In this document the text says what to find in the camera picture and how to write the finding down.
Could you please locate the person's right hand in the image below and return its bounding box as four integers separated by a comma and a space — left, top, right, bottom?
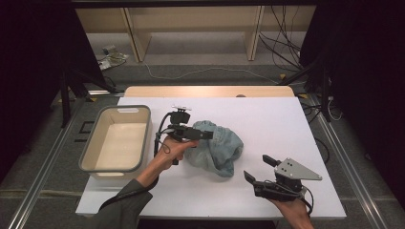
269, 198, 315, 226

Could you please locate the light blue cloth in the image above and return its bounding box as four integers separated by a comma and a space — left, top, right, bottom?
183, 119, 245, 178

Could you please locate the black curtain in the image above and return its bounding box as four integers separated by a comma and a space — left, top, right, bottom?
0, 0, 106, 179
299, 0, 405, 201

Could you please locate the power strip with cables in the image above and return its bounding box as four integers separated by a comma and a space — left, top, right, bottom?
97, 44, 131, 72

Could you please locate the black floor cable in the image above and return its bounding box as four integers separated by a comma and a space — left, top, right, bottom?
299, 94, 344, 166

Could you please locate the beige basket with grey rim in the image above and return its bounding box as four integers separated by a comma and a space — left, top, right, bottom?
77, 104, 154, 181

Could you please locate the aluminium floor rail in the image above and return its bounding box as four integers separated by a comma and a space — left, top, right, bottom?
7, 98, 88, 229
306, 94, 389, 229

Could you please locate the white table board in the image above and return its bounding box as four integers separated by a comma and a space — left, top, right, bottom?
75, 96, 348, 220

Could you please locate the wooden shelf unit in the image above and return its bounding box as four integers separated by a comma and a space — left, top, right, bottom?
75, 5, 317, 63

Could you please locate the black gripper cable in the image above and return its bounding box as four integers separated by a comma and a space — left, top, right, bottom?
154, 113, 172, 158
299, 186, 315, 215

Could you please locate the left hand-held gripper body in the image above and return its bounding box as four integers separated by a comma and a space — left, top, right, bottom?
164, 105, 194, 143

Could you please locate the white floor cable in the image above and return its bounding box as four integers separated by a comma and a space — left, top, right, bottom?
142, 61, 282, 86

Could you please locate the bundle of black cables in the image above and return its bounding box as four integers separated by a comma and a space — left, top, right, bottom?
258, 5, 304, 73

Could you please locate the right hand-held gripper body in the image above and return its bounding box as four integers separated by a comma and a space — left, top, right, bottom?
252, 156, 324, 202

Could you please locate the person's left hand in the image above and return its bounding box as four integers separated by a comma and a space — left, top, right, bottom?
155, 135, 201, 172

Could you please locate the black metal stand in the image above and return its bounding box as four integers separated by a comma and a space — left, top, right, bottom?
57, 61, 119, 129
278, 47, 332, 124

